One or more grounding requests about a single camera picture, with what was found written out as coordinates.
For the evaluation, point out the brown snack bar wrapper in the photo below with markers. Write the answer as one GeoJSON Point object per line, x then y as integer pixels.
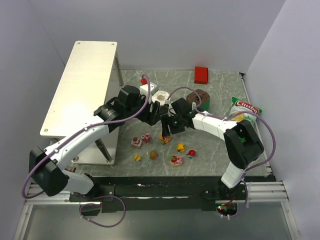
{"type": "Point", "coordinates": [70, 169]}

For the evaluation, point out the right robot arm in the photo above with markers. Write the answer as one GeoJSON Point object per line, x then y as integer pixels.
{"type": "Point", "coordinates": [241, 140]}

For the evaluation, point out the olive round toy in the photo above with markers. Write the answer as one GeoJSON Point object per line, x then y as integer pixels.
{"type": "Point", "coordinates": [153, 155]}

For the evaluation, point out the yellow duck toy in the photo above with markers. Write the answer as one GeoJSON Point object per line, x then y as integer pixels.
{"type": "Point", "coordinates": [180, 148]}

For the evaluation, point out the red block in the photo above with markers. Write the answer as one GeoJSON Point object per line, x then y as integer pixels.
{"type": "Point", "coordinates": [201, 75]}

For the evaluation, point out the white two-tier shelf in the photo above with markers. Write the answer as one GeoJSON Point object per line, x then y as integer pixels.
{"type": "Point", "coordinates": [91, 77]}

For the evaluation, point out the brown and green cup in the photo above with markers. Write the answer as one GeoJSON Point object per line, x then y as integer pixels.
{"type": "Point", "coordinates": [203, 101]}

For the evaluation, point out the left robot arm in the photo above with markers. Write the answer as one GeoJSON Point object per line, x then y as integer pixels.
{"type": "Point", "coordinates": [47, 166]}

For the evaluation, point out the pink red mushroom toy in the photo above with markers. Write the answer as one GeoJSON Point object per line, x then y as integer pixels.
{"type": "Point", "coordinates": [146, 137]}

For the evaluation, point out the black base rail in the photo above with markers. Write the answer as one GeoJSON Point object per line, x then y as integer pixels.
{"type": "Point", "coordinates": [148, 193]}

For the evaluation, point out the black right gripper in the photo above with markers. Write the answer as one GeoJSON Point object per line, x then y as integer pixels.
{"type": "Point", "coordinates": [166, 122]}

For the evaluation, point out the strawberry cake toy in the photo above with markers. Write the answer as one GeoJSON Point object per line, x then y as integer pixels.
{"type": "Point", "coordinates": [136, 142]}

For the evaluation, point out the black and white tape roll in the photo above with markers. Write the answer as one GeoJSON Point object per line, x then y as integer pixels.
{"type": "Point", "coordinates": [160, 96]}

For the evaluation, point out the yellow pink lion toy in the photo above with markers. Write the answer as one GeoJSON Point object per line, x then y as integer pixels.
{"type": "Point", "coordinates": [164, 139]}

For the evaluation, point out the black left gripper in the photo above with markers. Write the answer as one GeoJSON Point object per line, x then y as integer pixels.
{"type": "Point", "coordinates": [152, 114]}

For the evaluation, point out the pink donut toy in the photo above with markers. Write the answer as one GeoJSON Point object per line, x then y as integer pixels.
{"type": "Point", "coordinates": [176, 160]}

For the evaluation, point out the yellow bee toy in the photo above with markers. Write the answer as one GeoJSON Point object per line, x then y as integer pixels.
{"type": "Point", "coordinates": [137, 158]}

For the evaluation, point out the green chips bag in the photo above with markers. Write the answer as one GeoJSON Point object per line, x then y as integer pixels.
{"type": "Point", "coordinates": [242, 110]}

